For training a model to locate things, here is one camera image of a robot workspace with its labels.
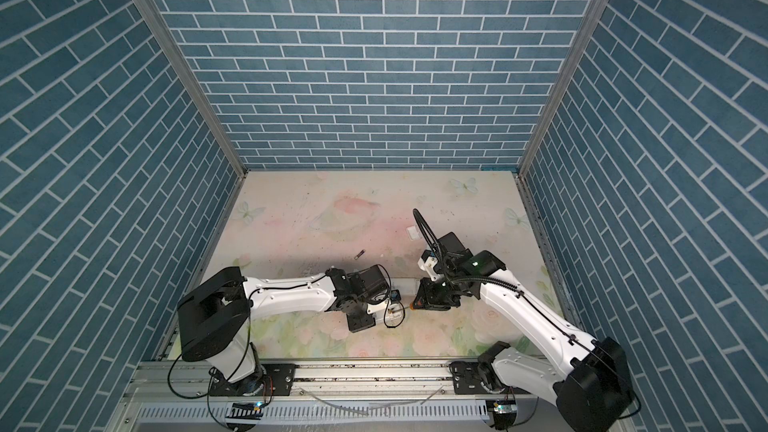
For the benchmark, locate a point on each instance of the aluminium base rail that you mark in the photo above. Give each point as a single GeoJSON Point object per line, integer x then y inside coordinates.
{"type": "Point", "coordinates": [332, 382]}

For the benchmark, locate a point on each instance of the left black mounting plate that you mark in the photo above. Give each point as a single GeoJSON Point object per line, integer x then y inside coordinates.
{"type": "Point", "coordinates": [269, 381]}

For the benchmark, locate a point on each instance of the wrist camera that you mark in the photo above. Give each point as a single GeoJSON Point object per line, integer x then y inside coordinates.
{"type": "Point", "coordinates": [427, 263]}
{"type": "Point", "coordinates": [395, 297]}

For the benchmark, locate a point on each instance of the white perforated cable duct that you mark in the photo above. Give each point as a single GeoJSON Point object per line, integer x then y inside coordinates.
{"type": "Point", "coordinates": [312, 412]}

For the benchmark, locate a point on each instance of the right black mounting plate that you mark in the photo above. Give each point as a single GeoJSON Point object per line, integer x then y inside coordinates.
{"type": "Point", "coordinates": [476, 378]}

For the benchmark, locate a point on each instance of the black mounting plate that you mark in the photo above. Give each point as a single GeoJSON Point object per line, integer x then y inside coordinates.
{"type": "Point", "coordinates": [269, 381]}
{"type": "Point", "coordinates": [476, 378]}

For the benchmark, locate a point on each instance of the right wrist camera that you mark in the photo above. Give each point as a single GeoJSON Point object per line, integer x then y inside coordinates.
{"type": "Point", "coordinates": [427, 263]}

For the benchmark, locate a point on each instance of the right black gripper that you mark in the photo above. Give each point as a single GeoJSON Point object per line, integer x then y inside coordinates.
{"type": "Point", "coordinates": [426, 298]}

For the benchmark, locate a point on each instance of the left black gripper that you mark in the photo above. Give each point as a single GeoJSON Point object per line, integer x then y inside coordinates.
{"type": "Point", "coordinates": [363, 324]}

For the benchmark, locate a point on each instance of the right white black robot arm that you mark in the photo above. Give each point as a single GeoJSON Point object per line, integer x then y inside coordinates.
{"type": "Point", "coordinates": [588, 380]}

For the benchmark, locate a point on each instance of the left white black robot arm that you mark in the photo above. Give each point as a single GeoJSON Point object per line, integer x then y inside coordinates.
{"type": "Point", "coordinates": [216, 317]}

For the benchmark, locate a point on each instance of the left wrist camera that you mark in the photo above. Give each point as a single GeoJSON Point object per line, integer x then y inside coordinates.
{"type": "Point", "coordinates": [395, 297]}

